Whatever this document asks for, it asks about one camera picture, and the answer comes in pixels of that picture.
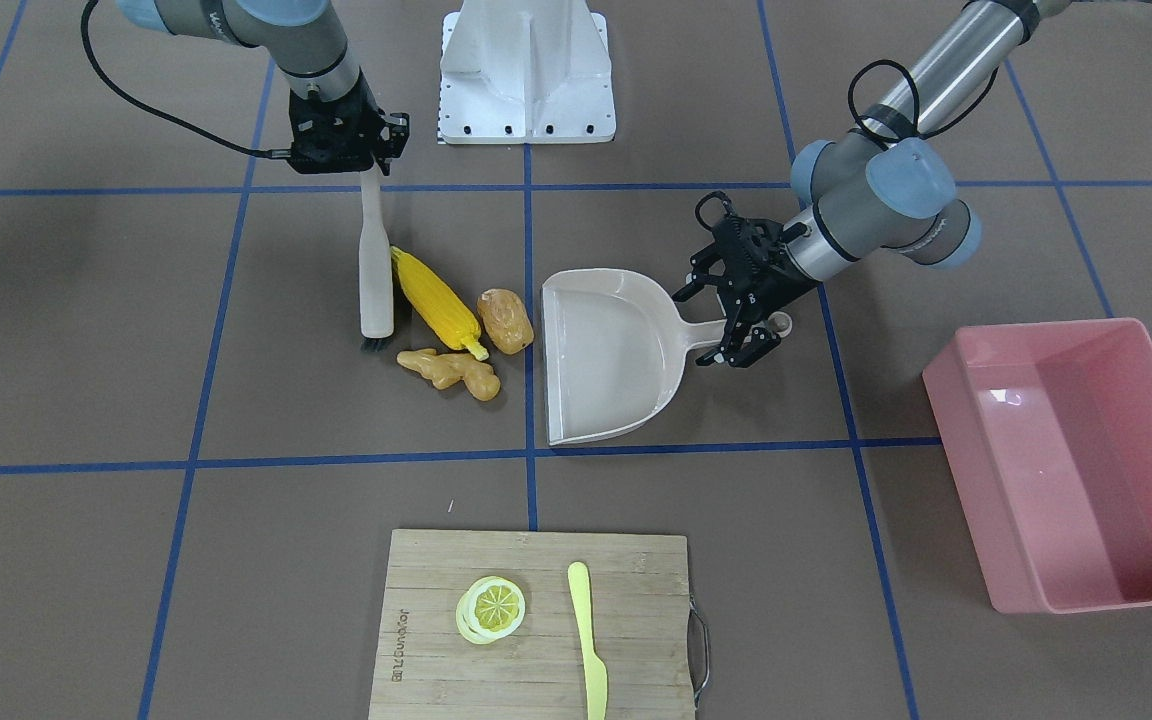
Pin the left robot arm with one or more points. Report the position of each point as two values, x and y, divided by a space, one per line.
880 187

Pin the beige hand brush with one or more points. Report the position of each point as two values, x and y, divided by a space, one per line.
375 282

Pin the yellow plastic knife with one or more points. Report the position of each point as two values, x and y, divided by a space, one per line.
594 672

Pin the bamboo cutting board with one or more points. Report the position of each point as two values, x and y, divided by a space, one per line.
641 617

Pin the pink plastic bin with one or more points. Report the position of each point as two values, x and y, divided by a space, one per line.
1047 428

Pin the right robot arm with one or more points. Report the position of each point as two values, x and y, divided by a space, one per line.
305 39

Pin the tan toy ginger root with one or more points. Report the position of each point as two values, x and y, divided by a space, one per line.
443 371

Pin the yellow lemon slices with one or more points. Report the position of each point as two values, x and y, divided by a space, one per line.
490 610

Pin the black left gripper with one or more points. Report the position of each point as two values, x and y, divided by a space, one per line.
774 282

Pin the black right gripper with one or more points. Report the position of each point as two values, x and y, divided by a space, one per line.
395 136

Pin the brown toy potato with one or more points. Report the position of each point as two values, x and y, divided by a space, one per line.
506 320

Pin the yellow toy corn cob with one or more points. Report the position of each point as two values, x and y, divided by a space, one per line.
438 305

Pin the beige plastic dustpan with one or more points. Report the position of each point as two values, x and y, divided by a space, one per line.
615 351

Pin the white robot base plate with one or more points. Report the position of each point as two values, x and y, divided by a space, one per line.
525 72

